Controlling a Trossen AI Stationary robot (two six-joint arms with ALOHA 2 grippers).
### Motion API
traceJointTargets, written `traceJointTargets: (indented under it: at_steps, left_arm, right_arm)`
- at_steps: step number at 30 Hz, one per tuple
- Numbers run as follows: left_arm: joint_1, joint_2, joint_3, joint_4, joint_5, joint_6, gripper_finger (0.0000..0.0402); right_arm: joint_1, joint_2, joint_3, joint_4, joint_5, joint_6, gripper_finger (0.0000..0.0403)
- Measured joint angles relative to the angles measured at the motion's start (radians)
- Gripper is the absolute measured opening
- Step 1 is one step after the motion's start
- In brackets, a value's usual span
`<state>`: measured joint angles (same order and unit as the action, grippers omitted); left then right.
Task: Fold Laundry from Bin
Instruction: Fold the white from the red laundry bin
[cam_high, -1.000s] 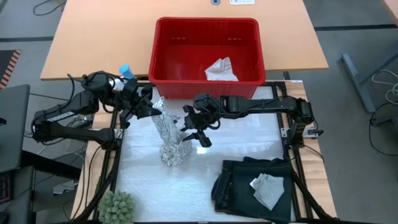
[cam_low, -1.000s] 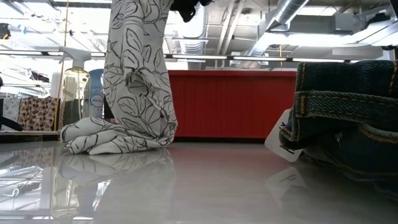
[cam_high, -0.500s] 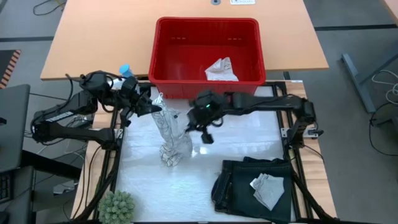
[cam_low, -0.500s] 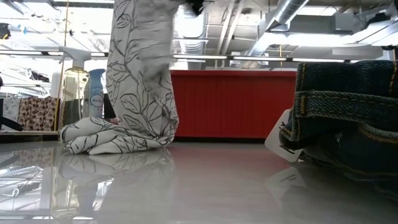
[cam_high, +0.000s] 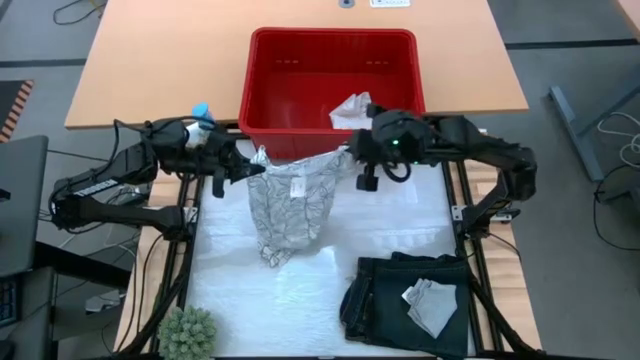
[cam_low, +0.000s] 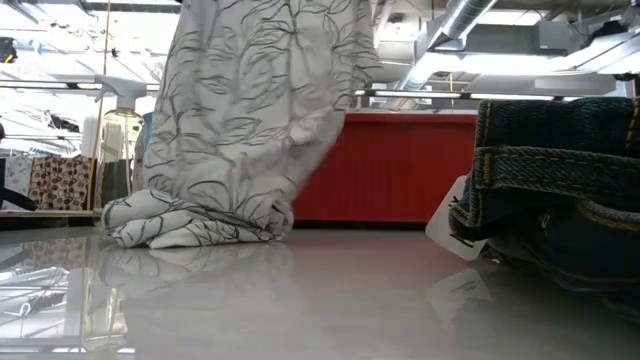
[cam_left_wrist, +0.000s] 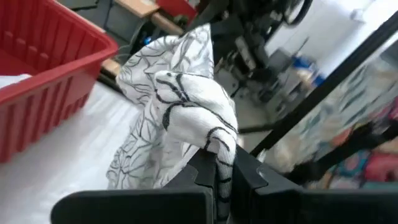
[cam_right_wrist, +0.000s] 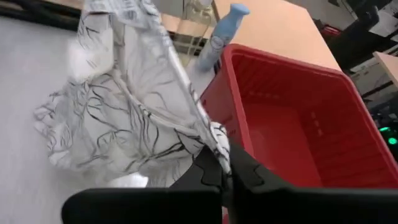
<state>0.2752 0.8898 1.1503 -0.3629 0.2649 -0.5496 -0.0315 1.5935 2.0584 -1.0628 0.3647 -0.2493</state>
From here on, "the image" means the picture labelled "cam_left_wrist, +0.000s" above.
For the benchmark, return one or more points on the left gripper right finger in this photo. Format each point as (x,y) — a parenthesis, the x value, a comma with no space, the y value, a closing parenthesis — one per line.
(311,208)

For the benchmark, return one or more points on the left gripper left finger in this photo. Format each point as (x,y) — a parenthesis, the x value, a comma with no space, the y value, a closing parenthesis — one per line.
(124,208)

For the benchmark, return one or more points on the white black-patterned garment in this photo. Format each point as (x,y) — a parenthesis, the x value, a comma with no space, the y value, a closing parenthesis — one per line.
(186,109)

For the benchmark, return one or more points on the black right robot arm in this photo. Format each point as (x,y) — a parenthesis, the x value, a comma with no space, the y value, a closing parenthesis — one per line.
(245,37)

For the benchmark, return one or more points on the red plastic laundry bin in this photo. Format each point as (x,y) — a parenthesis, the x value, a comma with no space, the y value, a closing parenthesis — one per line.
(46,102)

